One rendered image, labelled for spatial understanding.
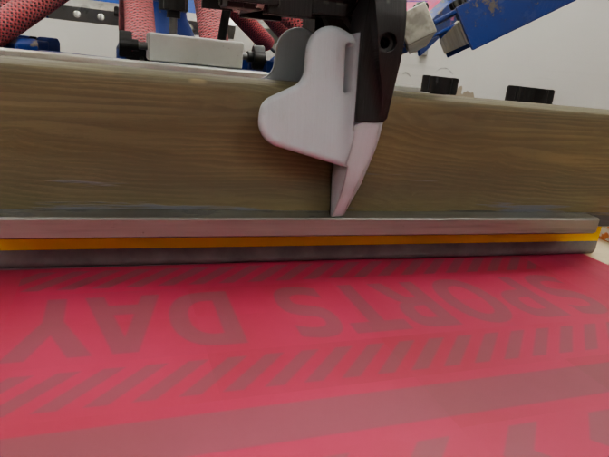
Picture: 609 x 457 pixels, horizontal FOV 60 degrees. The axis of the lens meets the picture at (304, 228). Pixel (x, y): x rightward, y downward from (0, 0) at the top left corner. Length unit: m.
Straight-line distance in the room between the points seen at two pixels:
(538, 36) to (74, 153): 3.03
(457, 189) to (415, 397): 0.15
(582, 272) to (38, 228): 0.32
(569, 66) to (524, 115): 2.67
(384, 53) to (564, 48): 2.82
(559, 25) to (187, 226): 2.92
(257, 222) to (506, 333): 0.13
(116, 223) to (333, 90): 0.12
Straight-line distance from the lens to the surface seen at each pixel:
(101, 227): 0.26
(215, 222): 0.26
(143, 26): 0.96
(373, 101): 0.26
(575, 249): 0.42
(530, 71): 3.20
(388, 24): 0.25
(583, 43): 2.98
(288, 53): 0.31
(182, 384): 0.20
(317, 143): 0.26
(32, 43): 1.11
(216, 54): 0.77
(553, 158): 0.36
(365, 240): 0.32
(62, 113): 0.26
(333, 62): 0.26
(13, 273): 0.29
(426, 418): 0.20
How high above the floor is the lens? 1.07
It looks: 18 degrees down
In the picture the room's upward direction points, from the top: 6 degrees clockwise
